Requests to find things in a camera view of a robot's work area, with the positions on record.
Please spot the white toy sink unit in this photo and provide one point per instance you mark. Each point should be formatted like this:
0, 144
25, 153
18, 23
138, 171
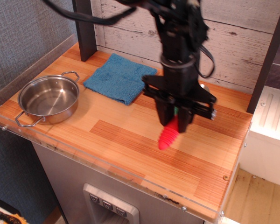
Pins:
260, 155

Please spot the dark right frame post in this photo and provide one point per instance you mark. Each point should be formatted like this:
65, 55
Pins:
268, 61

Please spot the stainless steel pot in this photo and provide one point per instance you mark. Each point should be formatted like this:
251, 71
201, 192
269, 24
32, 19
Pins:
48, 99

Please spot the green toy broccoli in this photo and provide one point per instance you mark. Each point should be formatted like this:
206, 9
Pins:
176, 110

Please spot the dark left frame post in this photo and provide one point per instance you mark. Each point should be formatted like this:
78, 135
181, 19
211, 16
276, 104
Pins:
85, 30

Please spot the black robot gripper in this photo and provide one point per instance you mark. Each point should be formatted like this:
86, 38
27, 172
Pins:
179, 86

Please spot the dark frame post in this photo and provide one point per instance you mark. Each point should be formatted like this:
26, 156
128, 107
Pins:
268, 61
85, 30

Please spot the yellow object bottom left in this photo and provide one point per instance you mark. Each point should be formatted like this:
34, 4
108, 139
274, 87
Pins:
13, 219

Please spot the grey toy fridge cabinet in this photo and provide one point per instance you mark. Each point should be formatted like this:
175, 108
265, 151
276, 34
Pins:
68, 178

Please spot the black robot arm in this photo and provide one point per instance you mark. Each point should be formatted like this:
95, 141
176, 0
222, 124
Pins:
182, 32

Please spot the blue folded towel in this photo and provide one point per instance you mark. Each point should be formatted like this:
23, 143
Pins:
119, 79

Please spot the clear acrylic edge guard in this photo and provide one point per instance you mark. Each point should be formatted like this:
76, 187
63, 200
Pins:
194, 174

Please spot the red handled metal spoon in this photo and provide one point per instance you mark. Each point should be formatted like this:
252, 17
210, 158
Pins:
168, 134

